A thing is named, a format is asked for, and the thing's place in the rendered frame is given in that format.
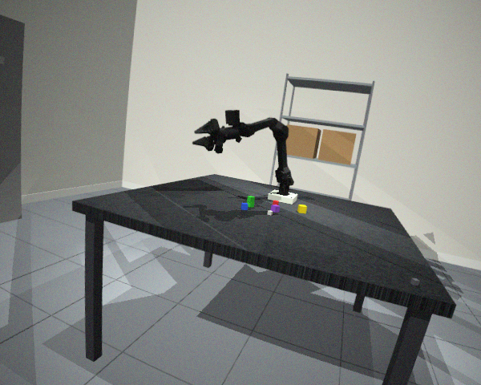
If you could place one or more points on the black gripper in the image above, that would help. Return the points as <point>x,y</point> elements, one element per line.
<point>213,129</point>

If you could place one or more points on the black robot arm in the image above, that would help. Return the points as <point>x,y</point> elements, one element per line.
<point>280,133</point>

